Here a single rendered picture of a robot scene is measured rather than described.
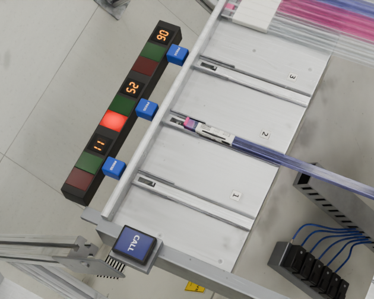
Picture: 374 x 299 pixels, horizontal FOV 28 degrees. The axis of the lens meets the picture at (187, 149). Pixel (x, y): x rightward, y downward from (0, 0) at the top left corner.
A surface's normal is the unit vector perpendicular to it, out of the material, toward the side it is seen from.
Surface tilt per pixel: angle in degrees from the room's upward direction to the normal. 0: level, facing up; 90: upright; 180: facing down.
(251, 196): 44
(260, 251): 0
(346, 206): 0
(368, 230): 0
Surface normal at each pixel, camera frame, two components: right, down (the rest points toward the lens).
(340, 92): 0.55, -0.09
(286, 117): -0.09, -0.45
